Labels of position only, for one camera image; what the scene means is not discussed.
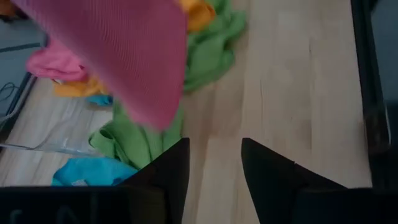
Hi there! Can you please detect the clear plastic bin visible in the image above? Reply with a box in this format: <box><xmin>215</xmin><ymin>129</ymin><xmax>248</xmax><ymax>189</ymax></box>
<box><xmin>0</xmin><ymin>71</ymin><xmax>116</xmax><ymax>156</ymax></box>

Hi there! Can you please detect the large green microfiber towel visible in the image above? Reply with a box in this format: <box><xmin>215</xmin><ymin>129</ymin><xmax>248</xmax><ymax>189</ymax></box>
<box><xmin>183</xmin><ymin>0</ymin><xmax>248</xmax><ymax>93</ymax></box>

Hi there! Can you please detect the pink microfiber towel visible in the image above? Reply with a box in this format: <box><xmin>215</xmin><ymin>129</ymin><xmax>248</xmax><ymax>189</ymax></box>
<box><xmin>11</xmin><ymin>0</ymin><xmax>189</xmax><ymax>131</ymax></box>
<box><xmin>26</xmin><ymin>39</ymin><xmax>90</xmax><ymax>82</ymax></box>

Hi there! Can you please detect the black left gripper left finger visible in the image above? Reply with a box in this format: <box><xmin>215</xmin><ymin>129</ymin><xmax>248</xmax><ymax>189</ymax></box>
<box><xmin>119</xmin><ymin>138</ymin><xmax>190</xmax><ymax>187</ymax></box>

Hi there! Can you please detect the small green microfiber towel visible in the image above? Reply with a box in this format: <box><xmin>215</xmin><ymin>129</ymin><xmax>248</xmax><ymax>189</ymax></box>
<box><xmin>89</xmin><ymin>101</ymin><xmax>184</xmax><ymax>170</ymax></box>

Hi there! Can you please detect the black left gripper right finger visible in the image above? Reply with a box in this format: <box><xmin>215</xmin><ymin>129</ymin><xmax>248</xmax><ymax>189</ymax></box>
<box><xmin>241</xmin><ymin>138</ymin><xmax>348</xmax><ymax>190</ymax></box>

